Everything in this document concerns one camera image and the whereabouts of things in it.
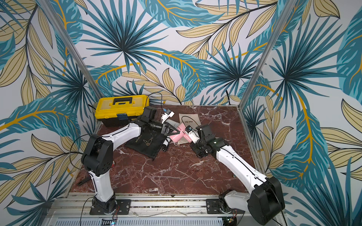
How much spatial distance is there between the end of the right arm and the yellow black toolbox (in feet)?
1.50

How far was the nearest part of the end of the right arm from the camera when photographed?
58 cm

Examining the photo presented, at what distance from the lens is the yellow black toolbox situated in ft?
3.12
